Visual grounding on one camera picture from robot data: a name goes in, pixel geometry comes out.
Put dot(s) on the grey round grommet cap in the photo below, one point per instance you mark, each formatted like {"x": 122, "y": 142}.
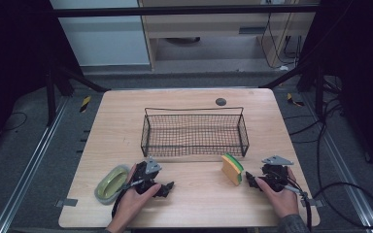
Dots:
{"x": 220, "y": 102}

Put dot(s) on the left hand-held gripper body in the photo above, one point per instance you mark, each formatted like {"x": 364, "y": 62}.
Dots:
{"x": 145, "y": 176}

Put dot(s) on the yellow and green sponge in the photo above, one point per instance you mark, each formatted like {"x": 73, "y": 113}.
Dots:
{"x": 231, "y": 170}

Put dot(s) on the dark curtain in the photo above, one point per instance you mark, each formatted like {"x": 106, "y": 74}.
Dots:
{"x": 362, "y": 81}
{"x": 13, "y": 64}

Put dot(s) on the black metal stand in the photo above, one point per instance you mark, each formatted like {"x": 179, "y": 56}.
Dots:
{"x": 319, "y": 93}
{"x": 50, "y": 97}

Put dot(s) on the aluminium floor rail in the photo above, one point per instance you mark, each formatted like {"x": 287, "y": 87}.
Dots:
{"x": 343, "y": 165}
{"x": 29, "y": 168}

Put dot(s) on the black and yellow tape strip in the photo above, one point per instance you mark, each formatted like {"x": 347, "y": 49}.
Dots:
{"x": 294, "y": 101}
{"x": 85, "y": 104}

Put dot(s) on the white cabinet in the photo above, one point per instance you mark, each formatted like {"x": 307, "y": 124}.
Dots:
{"x": 107, "y": 39}

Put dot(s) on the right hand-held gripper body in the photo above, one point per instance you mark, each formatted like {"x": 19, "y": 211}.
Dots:
{"x": 275, "y": 176}

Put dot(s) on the person's left hand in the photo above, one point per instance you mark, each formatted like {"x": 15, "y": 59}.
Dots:
{"x": 134, "y": 204}

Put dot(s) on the grey metal table bracket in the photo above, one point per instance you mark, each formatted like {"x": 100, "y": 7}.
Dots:
{"x": 66, "y": 202}
{"x": 315, "y": 203}

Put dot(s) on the person's right hand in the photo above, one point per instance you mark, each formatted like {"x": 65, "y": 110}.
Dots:
{"x": 281, "y": 200}

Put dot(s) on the black horizontal frame bar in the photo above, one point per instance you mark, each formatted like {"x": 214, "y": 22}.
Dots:
{"x": 175, "y": 11}

